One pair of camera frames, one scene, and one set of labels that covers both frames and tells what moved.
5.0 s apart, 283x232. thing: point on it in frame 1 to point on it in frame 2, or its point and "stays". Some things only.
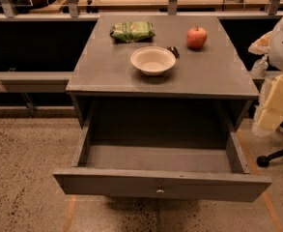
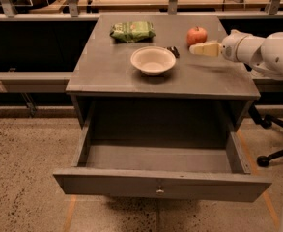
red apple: x=196 y=37 stays
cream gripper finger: x=261 y=46 to x=214 y=42
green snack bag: x=131 y=31 stays
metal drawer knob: x=159 y=192 stays
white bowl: x=153 y=60 stays
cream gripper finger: x=280 y=101 to x=206 y=48
